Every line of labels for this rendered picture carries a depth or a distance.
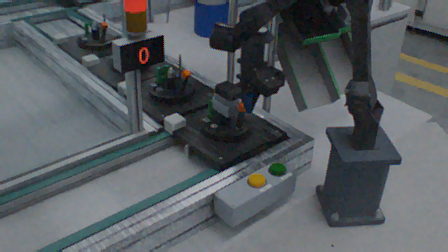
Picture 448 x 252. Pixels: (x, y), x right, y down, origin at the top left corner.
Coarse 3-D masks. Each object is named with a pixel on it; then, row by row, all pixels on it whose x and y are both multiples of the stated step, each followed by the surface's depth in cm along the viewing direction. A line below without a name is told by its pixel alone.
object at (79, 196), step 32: (64, 160) 116; (96, 160) 119; (128, 160) 125; (160, 160) 126; (192, 160) 127; (0, 192) 105; (32, 192) 108; (64, 192) 112; (96, 192) 113; (128, 192) 114; (160, 192) 110; (0, 224) 102; (32, 224) 103; (64, 224) 103; (96, 224) 100
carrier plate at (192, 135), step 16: (192, 128) 131; (256, 128) 133; (272, 128) 133; (192, 144) 124; (208, 144) 125; (224, 144) 125; (240, 144) 126; (256, 144) 126; (272, 144) 129; (208, 160) 120; (224, 160) 119; (240, 160) 122
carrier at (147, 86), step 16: (144, 80) 153; (160, 80) 148; (176, 80) 150; (192, 80) 155; (144, 96) 144; (160, 96) 141; (176, 96) 141; (192, 96) 146; (144, 112) 139; (160, 112) 137; (176, 112) 137; (192, 112) 140
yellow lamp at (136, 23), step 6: (126, 12) 109; (144, 12) 110; (126, 18) 110; (132, 18) 109; (138, 18) 109; (144, 18) 111; (126, 24) 111; (132, 24) 110; (138, 24) 110; (144, 24) 111; (132, 30) 111; (138, 30) 111; (144, 30) 112
